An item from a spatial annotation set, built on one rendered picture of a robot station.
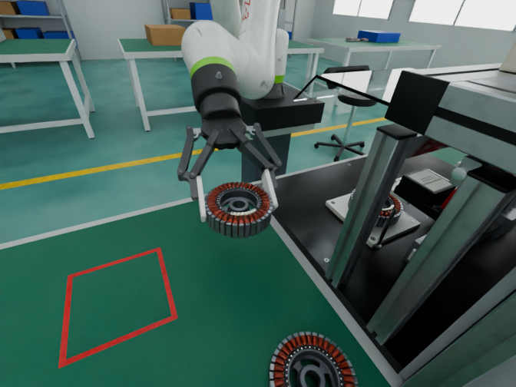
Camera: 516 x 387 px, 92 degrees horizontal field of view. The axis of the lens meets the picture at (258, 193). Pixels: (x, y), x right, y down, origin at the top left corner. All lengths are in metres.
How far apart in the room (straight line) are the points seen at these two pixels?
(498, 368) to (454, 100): 0.24
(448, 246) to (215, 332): 0.33
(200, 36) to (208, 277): 0.46
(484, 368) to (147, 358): 0.39
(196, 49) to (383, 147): 0.39
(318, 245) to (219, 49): 0.43
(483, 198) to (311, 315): 0.30
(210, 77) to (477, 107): 0.39
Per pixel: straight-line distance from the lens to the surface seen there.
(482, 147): 0.26
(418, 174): 0.55
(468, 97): 0.26
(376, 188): 0.34
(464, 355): 0.36
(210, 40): 0.57
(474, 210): 0.29
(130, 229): 0.62
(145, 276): 0.52
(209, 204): 0.40
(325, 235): 0.56
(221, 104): 0.47
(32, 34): 6.45
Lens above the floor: 1.16
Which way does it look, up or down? 37 degrees down
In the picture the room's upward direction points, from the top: 4 degrees clockwise
